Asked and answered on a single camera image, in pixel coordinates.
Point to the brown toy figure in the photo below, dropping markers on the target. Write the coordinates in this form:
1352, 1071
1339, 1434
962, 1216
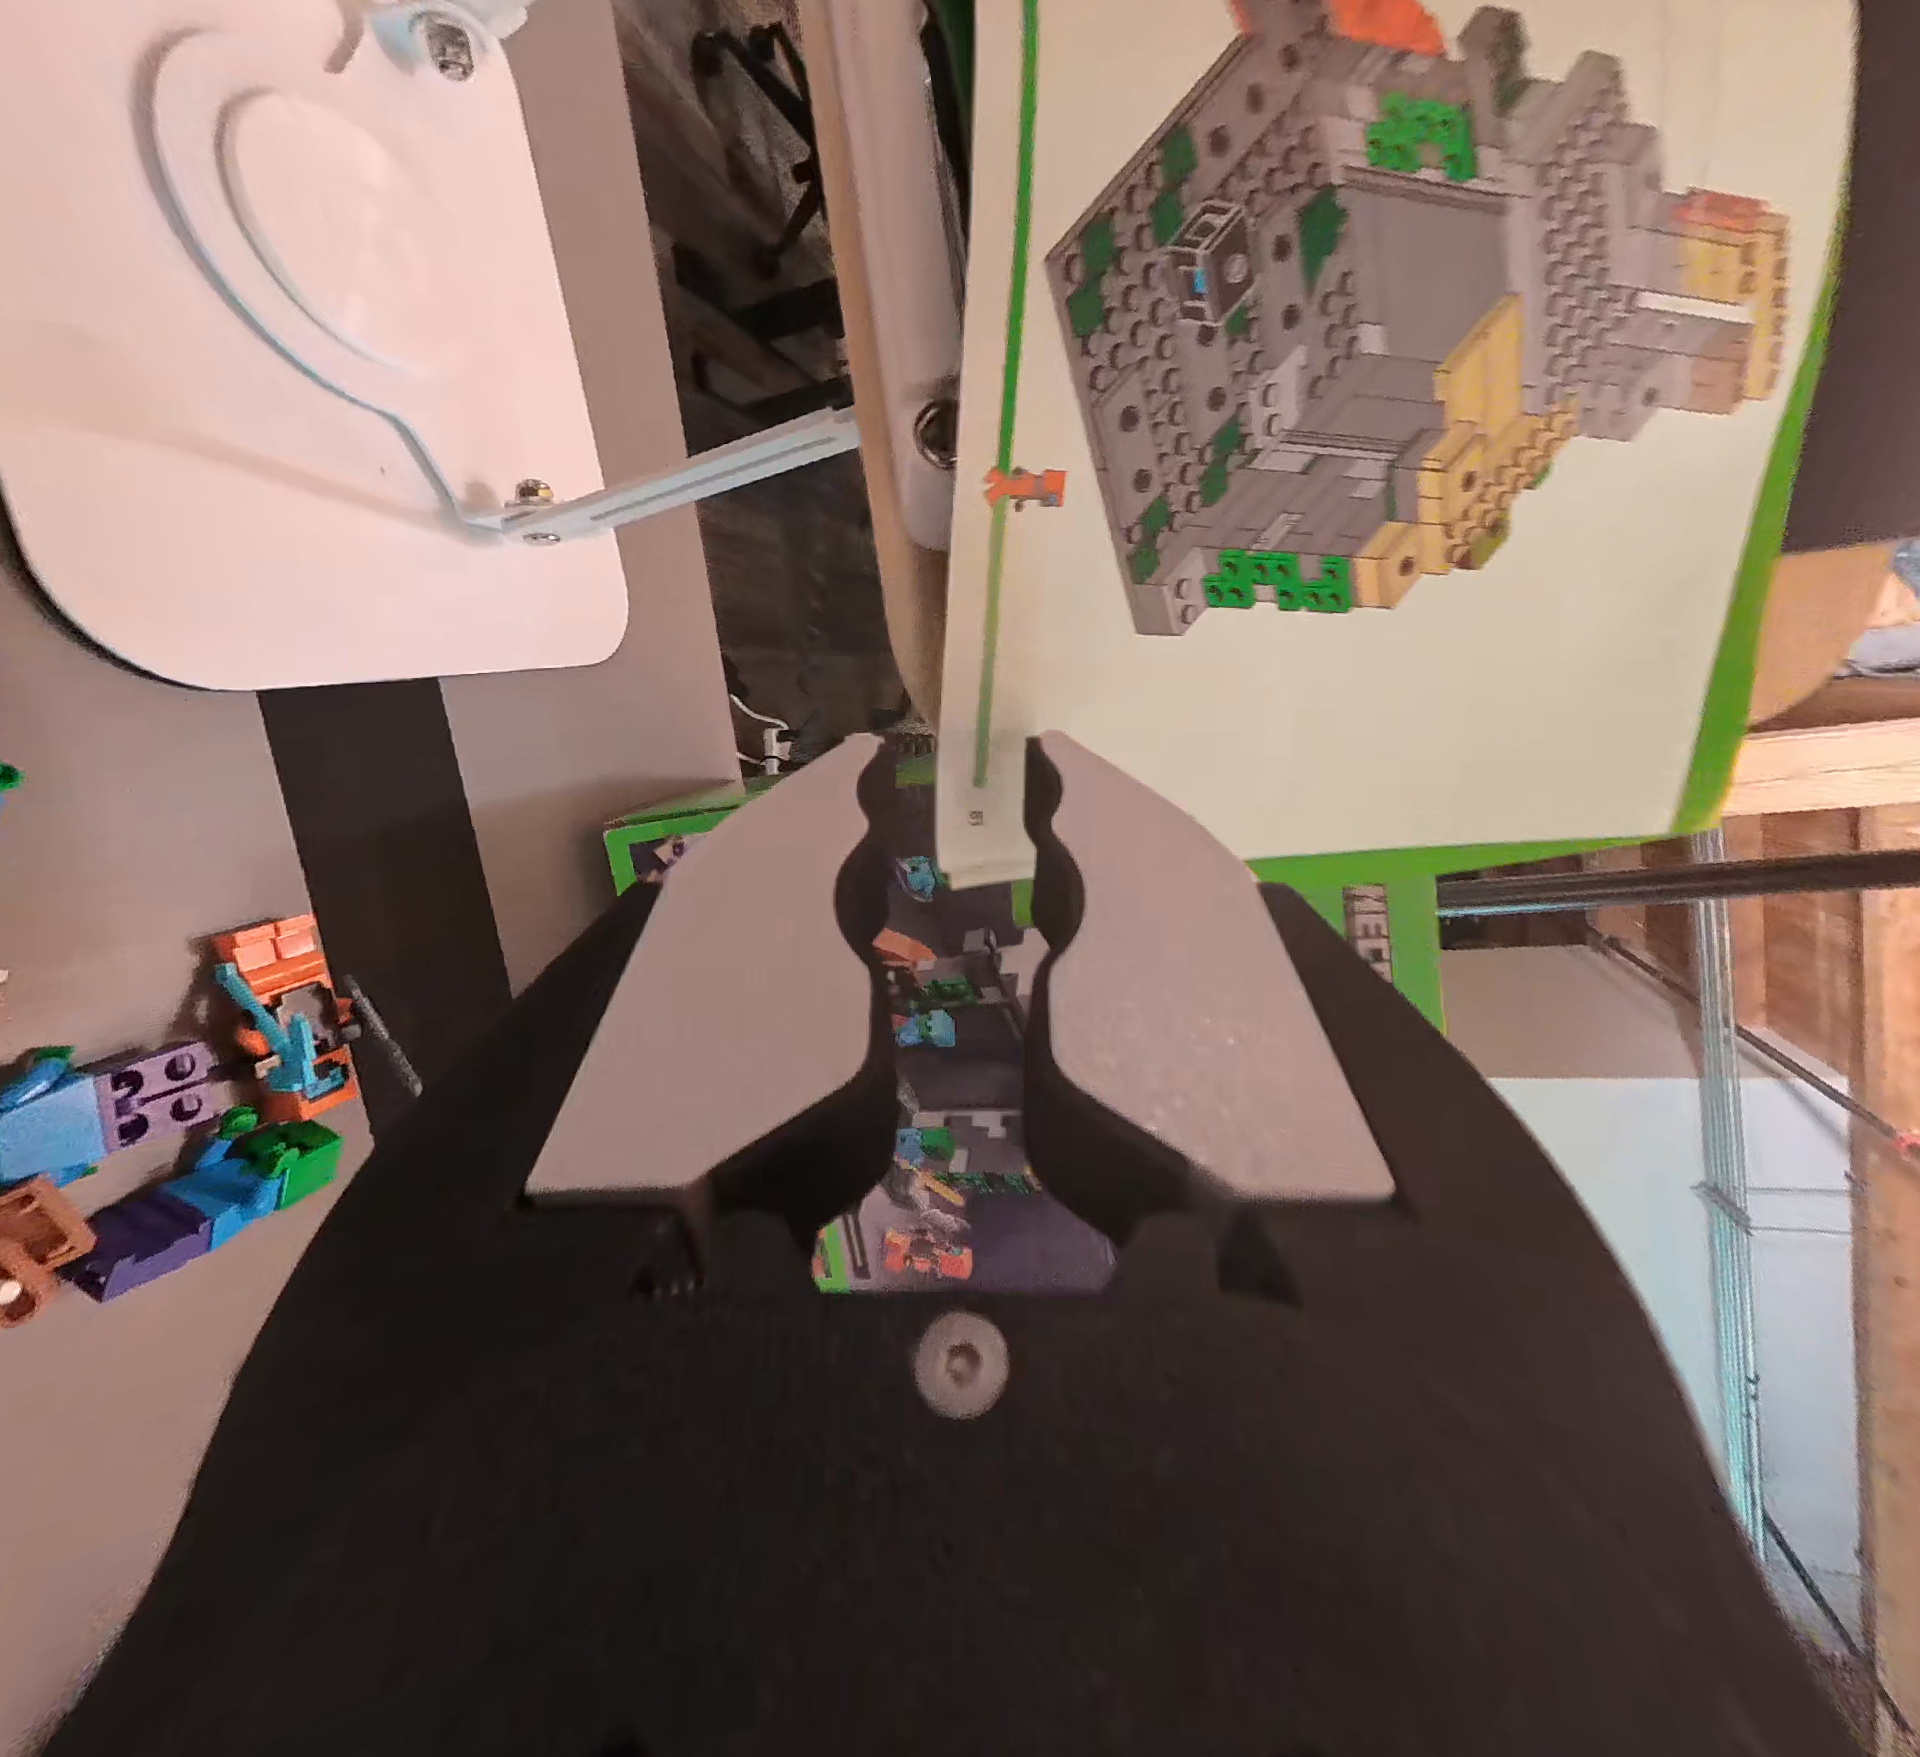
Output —
35, 1241

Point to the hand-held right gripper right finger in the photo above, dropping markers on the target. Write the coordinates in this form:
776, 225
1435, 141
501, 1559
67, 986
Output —
1199, 1035

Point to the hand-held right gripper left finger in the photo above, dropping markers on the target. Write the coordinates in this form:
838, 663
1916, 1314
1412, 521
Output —
720, 1035

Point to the black backdrop board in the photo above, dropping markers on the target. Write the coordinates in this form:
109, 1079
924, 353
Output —
1874, 209

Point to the orange toy figure blue pickaxe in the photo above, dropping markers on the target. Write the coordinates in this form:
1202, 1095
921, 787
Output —
276, 956

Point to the black office chair base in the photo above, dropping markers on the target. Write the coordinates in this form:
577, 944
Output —
763, 318

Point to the open instruction booklet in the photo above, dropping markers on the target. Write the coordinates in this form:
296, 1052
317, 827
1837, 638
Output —
1199, 675

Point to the green toy set box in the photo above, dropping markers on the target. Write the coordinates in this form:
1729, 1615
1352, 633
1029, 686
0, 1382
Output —
931, 1160

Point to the grey desk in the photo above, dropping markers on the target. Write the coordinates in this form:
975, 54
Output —
135, 860

